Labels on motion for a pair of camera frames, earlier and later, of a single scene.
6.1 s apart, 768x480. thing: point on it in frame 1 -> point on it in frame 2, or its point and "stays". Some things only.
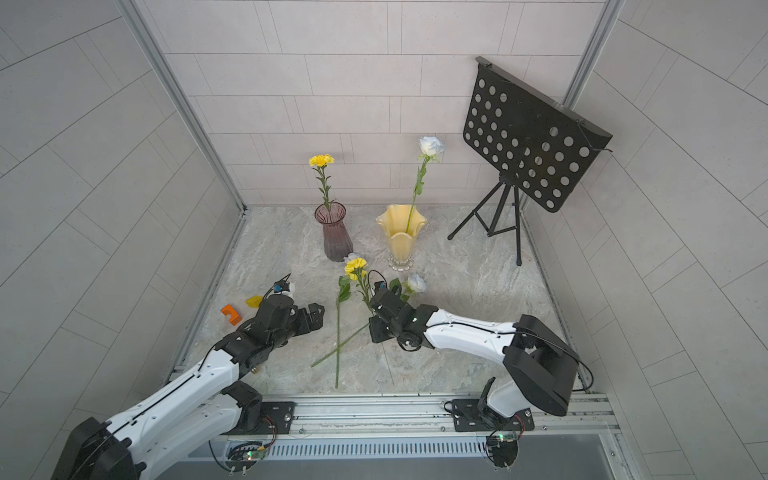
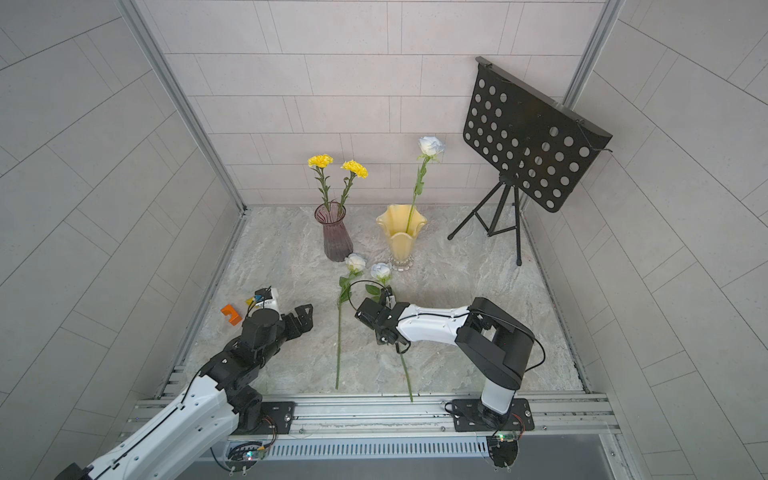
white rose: (414, 284) -> (381, 272)
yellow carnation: (355, 269) -> (356, 169)
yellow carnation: (321, 161) stays
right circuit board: (502, 449) stays
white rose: (430, 147) stays
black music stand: (544, 147) stays
